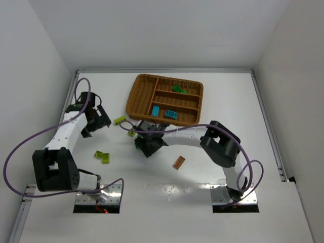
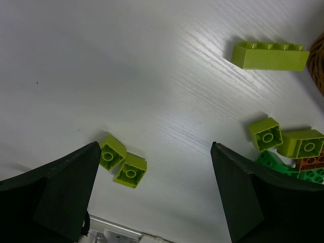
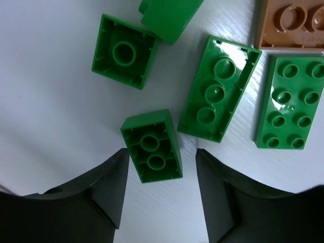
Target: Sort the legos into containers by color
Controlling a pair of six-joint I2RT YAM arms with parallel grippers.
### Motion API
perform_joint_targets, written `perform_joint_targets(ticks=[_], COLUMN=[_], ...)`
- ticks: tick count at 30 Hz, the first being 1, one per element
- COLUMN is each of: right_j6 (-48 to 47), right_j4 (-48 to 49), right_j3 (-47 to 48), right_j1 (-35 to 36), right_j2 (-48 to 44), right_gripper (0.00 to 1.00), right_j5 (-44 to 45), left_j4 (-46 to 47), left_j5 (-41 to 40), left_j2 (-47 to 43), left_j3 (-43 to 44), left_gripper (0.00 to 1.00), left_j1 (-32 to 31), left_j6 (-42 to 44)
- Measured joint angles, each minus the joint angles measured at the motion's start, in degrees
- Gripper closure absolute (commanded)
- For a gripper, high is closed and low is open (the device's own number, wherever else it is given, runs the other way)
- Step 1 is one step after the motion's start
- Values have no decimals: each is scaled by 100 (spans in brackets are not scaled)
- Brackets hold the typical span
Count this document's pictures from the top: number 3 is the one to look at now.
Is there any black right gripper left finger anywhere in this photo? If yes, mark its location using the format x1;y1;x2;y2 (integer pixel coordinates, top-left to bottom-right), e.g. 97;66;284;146
1;148;130;242

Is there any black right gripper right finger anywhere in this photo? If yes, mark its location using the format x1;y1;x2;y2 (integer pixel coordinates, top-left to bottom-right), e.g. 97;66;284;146
195;149;323;242

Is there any green shiny lego brick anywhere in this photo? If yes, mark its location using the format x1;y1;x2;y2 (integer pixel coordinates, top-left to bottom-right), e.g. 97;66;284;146
120;109;183;183

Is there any green lego plate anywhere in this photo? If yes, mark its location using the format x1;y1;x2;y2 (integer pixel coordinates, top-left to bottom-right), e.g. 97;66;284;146
255;55;323;149

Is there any green long lego brick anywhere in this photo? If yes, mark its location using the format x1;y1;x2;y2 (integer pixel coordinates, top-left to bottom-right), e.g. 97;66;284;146
177;35;262;143

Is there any green square lego brick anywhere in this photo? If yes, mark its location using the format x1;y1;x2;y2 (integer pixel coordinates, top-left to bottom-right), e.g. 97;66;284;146
92;14;159;90

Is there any brown lego brick near basket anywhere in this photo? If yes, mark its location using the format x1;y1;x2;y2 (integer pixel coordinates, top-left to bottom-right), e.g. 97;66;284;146
254;0;323;51

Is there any small dark green lego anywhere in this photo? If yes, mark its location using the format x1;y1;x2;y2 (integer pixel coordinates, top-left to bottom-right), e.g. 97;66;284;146
139;0;204;45

